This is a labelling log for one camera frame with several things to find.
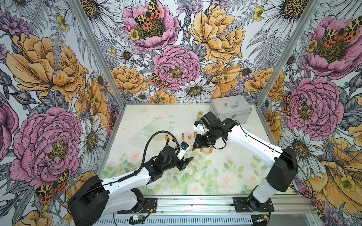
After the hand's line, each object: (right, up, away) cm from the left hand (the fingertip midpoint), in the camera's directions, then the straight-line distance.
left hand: (187, 157), depth 81 cm
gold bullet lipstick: (-3, +10, +17) cm, 20 cm away
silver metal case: (+35, +29, +18) cm, 49 cm away
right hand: (+5, +6, -5) cm, 9 cm away
